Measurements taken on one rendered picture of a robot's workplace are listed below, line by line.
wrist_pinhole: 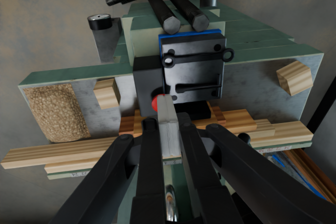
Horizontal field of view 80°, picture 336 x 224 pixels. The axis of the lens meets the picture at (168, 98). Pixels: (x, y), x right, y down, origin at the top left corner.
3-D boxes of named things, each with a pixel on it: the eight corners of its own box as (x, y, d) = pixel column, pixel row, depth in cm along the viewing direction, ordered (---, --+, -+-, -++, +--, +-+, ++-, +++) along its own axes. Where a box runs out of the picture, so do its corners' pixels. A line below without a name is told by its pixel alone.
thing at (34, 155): (266, 118, 48) (275, 129, 45) (265, 124, 49) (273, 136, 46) (10, 148, 46) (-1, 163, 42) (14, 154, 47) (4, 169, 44)
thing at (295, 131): (299, 120, 50) (314, 134, 46) (297, 126, 51) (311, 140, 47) (52, 150, 47) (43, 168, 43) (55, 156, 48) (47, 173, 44)
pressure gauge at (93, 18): (112, 11, 59) (108, 17, 52) (115, 25, 61) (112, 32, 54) (91, 13, 59) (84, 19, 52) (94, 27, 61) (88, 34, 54)
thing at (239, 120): (245, 108, 46) (257, 125, 41) (244, 113, 47) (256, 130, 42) (139, 121, 45) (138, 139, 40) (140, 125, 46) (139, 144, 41)
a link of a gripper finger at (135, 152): (162, 163, 14) (118, 168, 14) (160, 129, 19) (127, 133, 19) (160, 144, 13) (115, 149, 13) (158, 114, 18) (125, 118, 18)
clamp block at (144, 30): (211, 9, 37) (229, 20, 29) (208, 75, 44) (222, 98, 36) (129, 16, 36) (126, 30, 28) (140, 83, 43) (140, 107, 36)
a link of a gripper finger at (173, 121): (168, 122, 15) (178, 120, 15) (163, 94, 21) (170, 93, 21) (171, 157, 16) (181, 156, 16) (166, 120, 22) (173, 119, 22)
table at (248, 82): (321, -5, 40) (346, -1, 35) (283, 116, 57) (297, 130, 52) (7, 25, 37) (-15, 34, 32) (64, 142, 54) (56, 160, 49)
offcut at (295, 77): (297, 59, 41) (310, 67, 37) (301, 77, 43) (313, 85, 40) (275, 70, 41) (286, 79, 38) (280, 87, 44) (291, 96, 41)
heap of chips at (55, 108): (70, 83, 38) (64, 93, 35) (91, 136, 46) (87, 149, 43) (22, 88, 38) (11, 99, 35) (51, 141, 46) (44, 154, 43)
